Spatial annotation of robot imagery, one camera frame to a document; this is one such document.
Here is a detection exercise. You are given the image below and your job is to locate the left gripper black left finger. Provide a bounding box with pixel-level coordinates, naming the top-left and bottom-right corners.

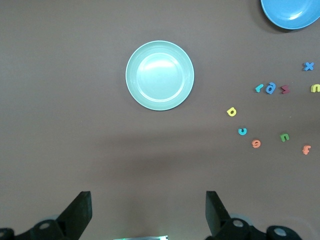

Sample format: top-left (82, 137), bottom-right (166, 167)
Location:
top-left (0, 191), bottom-right (93, 240)

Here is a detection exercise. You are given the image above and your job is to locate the brown table cover sheet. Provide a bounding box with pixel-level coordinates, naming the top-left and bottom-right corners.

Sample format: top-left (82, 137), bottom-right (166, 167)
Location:
top-left (0, 0), bottom-right (320, 240)

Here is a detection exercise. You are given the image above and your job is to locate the blue foam letter a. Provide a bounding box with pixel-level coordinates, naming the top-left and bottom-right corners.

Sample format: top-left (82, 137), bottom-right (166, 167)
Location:
top-left (264, 81), bottom-right (277, 95)

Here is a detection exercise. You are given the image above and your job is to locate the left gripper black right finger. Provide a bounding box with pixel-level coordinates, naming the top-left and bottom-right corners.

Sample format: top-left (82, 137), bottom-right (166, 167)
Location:
top-left (205, 191), bottom-right (302, 240)

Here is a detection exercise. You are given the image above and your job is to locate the green round plate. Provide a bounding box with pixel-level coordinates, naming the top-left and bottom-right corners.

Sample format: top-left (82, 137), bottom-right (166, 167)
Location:
top-left (125, 40), bottom-right (195, 112)

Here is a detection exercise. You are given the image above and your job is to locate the blue round plate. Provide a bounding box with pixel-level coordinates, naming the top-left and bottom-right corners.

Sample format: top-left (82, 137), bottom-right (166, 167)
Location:
top-left (260, 0), bottom-right (320, 30)

